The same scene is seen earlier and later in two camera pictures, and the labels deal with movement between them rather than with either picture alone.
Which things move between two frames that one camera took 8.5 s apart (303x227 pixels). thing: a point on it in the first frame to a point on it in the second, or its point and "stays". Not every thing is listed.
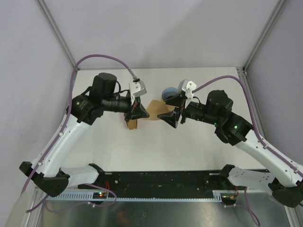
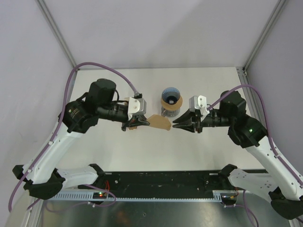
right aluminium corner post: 279,5 stays
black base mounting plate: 167,185 stays
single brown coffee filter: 156,107 to 159,121
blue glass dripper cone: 169,92 stays
